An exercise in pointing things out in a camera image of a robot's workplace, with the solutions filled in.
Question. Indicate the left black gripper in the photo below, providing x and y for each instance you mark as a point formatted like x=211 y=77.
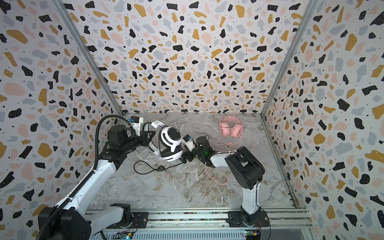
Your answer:
x=145 y=139

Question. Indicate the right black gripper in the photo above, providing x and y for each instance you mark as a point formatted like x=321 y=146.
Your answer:
x=191 y=153

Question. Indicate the white black headphones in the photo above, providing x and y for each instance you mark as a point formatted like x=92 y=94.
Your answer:
x=169 y=141

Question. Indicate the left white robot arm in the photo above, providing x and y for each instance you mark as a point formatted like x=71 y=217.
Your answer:
x=67 y=220

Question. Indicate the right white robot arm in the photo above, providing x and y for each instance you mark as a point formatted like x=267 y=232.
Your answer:
x=246 y=169

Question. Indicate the pink headphones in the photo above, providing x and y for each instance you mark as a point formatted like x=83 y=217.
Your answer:
x=231 y=126

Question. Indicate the green circuit board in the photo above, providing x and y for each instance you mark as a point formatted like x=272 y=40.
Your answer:
x=123 y=236

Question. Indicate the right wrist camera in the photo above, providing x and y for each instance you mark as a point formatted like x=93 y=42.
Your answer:
x=189 y=142

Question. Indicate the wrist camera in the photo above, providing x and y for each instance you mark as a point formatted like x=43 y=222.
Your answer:
x=136 y=123
x=189 y=142

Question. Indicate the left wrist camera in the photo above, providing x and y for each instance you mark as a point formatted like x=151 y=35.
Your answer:
x=136 y=123

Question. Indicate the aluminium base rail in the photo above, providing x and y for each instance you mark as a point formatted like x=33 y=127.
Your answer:
x=213 y=224

